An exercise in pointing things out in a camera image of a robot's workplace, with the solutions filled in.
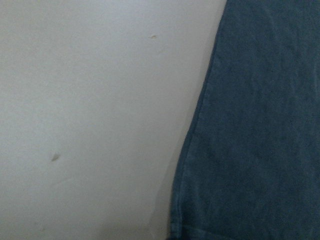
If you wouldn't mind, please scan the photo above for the black printed t-shirt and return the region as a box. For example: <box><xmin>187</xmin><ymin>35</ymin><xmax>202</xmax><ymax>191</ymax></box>
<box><xmin>169</xmin><ymin>0</ymin><xmax>320</xmax><ymax>240</ymax></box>

